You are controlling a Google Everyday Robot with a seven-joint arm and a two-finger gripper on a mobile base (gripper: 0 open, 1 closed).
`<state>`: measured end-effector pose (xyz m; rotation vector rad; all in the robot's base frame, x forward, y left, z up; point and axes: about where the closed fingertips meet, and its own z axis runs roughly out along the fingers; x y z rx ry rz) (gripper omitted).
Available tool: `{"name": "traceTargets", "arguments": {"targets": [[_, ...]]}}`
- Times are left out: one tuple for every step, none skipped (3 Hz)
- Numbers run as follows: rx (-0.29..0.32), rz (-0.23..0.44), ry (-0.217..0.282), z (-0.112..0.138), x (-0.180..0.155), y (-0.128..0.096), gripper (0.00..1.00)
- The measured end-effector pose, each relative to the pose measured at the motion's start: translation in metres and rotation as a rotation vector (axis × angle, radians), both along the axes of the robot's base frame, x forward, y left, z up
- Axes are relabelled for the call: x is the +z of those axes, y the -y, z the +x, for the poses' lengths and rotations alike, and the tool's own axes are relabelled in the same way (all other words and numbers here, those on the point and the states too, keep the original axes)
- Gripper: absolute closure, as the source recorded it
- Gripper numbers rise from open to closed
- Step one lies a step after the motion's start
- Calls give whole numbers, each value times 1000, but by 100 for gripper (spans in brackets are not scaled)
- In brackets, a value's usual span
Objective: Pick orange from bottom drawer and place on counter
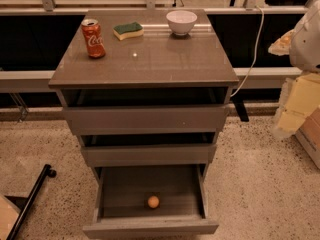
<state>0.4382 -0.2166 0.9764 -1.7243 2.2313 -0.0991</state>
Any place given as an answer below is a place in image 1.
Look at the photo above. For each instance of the green yellow sponge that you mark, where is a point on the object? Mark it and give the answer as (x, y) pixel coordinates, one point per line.
(129, 30)

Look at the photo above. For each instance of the black stand foot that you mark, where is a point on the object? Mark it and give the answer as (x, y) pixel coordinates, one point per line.
(240, 108)

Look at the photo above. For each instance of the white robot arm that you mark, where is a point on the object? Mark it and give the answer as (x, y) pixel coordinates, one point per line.
(302, 43)

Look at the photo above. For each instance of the grey bottom drawer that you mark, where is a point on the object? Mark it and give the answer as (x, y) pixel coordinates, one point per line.
(121, 208)

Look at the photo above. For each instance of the orange fruit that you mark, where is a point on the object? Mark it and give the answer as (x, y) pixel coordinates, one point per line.
(153, 202)

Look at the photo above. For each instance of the black metal leg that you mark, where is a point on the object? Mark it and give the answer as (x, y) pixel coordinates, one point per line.
(24, 204)

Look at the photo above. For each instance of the grey middle drawer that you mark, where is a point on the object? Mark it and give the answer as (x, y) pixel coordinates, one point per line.
(148, 149)

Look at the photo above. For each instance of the cardboard box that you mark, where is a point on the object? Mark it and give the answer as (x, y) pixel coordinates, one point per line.
(309, 136)

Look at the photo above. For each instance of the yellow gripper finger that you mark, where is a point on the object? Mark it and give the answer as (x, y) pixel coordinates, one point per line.
(281, 46)

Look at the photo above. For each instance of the white bowl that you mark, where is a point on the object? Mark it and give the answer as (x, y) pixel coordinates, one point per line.
(181, 22)

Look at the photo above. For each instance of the grey drawer cabinet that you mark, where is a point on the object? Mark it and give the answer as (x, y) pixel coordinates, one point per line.
(157, 59)

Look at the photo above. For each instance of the grey drawer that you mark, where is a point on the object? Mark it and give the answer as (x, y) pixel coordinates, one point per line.
(121, 208)
(148, 149)
(147, 111)

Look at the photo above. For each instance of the grey rail bench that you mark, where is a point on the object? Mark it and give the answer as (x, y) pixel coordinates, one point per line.
(37, 81)

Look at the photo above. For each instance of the red cola can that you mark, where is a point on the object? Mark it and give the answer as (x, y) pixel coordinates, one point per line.
(91, 30)

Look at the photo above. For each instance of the grey top drawer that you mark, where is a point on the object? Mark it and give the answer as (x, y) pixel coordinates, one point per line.
(147, 111)

